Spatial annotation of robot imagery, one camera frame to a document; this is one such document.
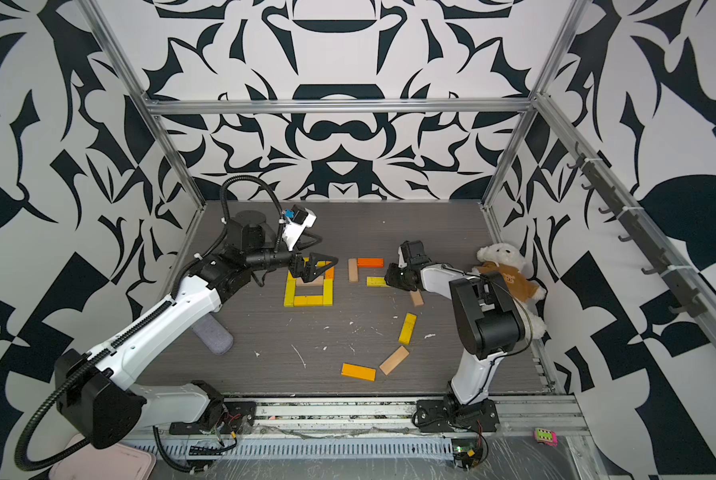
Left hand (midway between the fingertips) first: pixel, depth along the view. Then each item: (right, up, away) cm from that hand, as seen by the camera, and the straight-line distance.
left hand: (325, 243), depth 71 cm
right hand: (+17, -11, +27) cm, 34 cm away
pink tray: (-45, -48, -5) cm, 66 cm away
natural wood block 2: (+26, -18, +22) cm, 39 cm away
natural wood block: (+6, -10, +29) cm, 32 cm away
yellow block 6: (+22, -26, +18) cm, 38 cm away
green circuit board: (+33, -49, 0) cm, 59 cm away
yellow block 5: (+13, -13, +25) cm, 32 cm away
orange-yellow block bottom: (+8, -35, +10) cm, 37 cm away
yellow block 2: (-14, -17, +23) cm, 32 cm away
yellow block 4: (-8, -19, +22) cm, 30 cm away
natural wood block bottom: (+18, -32, +11) cm, 39 cm away
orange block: (+12, -8, +32) cm, 35 cm away
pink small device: (+51, -44, -2) cm, 68 cm away
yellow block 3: (-2, -16, +24) cm, 29 cm away
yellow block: (-14, -14, +26) cm, 32 cm away
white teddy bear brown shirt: (+54, -6, +22) cm, 59 cm away
